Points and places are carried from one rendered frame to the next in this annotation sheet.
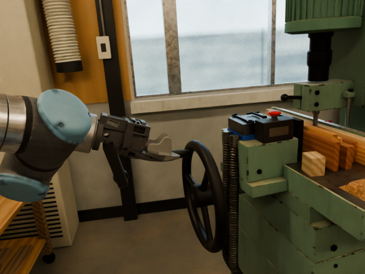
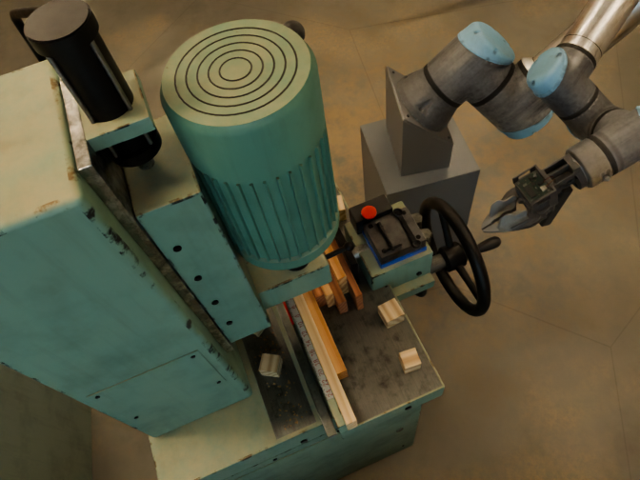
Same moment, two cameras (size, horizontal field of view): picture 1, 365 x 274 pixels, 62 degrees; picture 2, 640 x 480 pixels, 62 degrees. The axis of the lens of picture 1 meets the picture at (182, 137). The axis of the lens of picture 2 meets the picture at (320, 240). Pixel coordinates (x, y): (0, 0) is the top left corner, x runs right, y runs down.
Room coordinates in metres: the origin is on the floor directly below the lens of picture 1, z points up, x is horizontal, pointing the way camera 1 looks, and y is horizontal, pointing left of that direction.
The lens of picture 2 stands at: (1.27, -0.29, 1.89)
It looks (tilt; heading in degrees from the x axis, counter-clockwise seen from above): 59 degrees down; 184
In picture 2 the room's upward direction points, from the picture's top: 13 degrees counter-clockwise
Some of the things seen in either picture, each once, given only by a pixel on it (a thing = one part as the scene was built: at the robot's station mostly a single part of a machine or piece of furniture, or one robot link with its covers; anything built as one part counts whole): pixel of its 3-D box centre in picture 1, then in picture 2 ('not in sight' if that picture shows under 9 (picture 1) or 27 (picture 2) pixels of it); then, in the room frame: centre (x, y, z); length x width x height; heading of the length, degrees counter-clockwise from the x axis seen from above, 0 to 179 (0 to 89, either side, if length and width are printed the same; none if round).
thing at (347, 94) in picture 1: (347, 106); not in sight; (0.79, -0.44, 1.00); 0.02 x 0.02 x 0.10; 15
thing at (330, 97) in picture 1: (323, 97); (289, 273); (0.82, -0.39, 1.03); 0.14 x 0.07 x 0.09; 105
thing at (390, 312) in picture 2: not in sight; (390, 313); (0.88, -0.21, 0.92); 0.04 x 0.04 x 0.03; 19
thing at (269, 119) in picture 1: (258, 124); (387, 228); (0.73, -0.19, 0.99); 0.13 x 0.11 x 0.06; 15
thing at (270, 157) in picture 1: (258, 151); (387, 248); (0.73, -0.19, 0.91); 0.15 x 0.14 x 0.09; 15
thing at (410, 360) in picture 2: not in sight; (410, 360); (0.98, -0.19, 0.92); 0.03 x 0.03 x 0.04; 10
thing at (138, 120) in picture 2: not in sight; (97, 93); (0.85, -0.50, 1.54); 0.08 x 0.08 x 0.17; 15
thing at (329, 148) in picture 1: (300, 141); (335, 252); (0.74, -0.30, 0.93); 0.25 x 0.01 x 0.07; 15
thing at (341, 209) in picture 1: (286, 162); (351, 273); (0.76, -0.27, 0.87); 0.61 x 0.30 x 0.06; 15
